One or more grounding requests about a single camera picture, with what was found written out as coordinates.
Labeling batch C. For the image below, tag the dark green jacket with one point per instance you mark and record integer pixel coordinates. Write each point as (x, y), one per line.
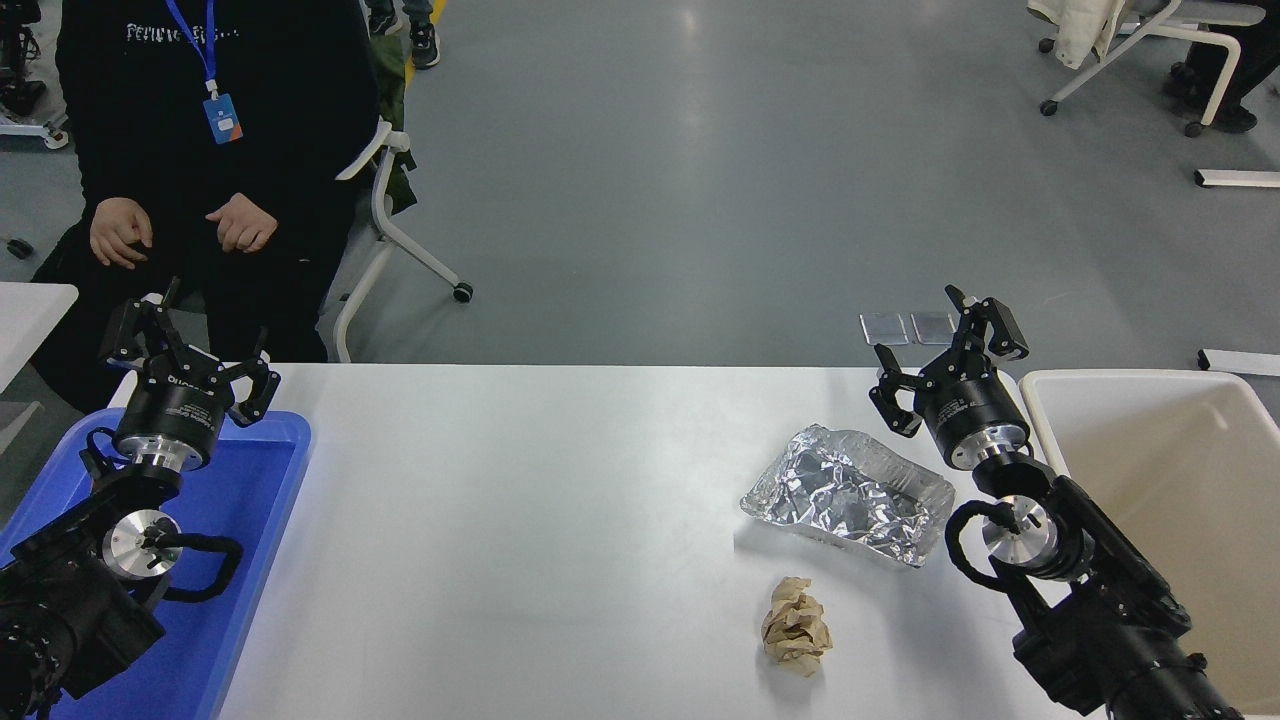
(398, 150)

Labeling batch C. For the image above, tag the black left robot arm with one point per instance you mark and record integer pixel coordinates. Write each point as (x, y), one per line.
(60, 605)

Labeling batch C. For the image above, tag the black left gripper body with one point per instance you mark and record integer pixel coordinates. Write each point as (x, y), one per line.
(180, 415)

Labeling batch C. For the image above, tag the blue plastic tray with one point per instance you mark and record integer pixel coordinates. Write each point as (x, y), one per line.
(250, 520)

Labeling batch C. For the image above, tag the person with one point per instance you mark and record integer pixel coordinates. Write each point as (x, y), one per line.
(280, 90)
(1250, 50)
(425, 45)

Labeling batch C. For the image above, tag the person's right hand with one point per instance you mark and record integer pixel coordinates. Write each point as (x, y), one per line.
(120, 232)

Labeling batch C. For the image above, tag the white floor bar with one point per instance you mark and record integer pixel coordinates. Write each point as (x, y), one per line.
(1240, 178)
(1240, 361)

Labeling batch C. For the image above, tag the grey white office chair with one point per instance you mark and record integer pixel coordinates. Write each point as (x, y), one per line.
(380, 150)

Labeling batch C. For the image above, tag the metal floor plate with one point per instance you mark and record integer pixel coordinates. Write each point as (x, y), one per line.
(880, 325)
(928, 326)

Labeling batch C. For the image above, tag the black machine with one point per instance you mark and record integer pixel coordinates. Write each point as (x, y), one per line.
(20, 98)

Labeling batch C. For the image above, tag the white frame wheeled chair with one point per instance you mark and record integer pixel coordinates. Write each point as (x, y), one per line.
(1225, 12)

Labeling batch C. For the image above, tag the white side table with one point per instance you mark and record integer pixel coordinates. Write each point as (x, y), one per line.
(30, 320)

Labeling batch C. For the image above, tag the foil tray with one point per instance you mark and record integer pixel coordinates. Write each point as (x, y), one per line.
(845, 497)

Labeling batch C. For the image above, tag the person's left hand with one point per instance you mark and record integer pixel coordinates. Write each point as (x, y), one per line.
(245, 225)

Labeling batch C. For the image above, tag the large pale plastic bin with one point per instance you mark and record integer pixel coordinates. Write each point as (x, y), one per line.
(1200, 470)

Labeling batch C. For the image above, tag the tan paper ball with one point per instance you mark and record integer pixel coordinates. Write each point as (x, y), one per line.
(796, 628)

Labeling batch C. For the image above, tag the grey wheeled platform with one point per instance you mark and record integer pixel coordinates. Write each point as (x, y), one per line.
(25, 130)

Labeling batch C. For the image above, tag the cream jacket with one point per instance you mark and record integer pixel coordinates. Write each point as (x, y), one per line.
(1085, 28)

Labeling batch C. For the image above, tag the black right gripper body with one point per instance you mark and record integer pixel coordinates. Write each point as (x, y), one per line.
(970, 405)

